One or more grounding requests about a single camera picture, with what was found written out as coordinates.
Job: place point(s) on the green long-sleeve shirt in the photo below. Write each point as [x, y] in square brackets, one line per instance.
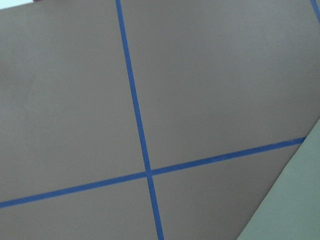
[291, 209]

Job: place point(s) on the blue tape grid lines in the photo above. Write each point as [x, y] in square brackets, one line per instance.
[150, 119]

